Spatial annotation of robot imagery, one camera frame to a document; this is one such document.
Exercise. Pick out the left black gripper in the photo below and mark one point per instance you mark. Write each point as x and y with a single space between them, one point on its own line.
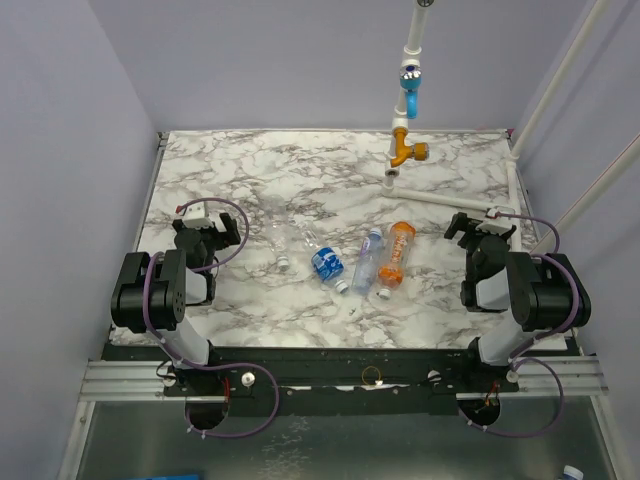
232 236

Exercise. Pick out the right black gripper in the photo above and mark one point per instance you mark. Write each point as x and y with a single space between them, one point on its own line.
467 230

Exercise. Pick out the clear unlabelled plastic bottle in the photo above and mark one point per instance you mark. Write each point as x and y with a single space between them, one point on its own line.
276 224

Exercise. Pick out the blue label Pocari bottle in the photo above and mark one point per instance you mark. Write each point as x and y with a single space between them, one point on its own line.
323 259

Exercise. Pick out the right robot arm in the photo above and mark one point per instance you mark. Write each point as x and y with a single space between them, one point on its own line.
541 294

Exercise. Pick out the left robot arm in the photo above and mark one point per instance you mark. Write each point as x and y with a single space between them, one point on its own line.
151 295

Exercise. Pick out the orange label drink bottle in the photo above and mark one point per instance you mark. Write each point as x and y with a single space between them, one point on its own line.
393 263

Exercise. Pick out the purple label water bottle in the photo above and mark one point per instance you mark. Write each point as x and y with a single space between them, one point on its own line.
368 260

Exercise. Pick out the orange tap valve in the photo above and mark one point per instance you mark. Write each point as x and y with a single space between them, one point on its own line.
403 152

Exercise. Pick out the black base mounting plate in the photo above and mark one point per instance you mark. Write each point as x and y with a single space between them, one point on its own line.
264 383

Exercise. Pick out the blue tap valve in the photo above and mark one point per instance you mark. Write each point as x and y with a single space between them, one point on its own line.
410 77

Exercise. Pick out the yellow rubber band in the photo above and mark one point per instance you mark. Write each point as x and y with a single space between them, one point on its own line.
371 376

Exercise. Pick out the blue object at bottom edge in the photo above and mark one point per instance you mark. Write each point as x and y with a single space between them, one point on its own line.
177 477

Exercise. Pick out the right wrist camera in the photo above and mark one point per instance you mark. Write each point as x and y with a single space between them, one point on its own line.
497 221

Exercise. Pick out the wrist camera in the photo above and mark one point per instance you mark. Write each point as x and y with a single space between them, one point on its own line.
192 217
497 221

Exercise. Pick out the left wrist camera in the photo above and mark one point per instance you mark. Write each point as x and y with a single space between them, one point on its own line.
192 217

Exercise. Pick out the white PVC pipe frame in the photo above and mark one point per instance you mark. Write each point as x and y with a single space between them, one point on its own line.
567 169

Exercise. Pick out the aluminium rail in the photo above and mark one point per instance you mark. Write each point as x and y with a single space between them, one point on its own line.
119 381

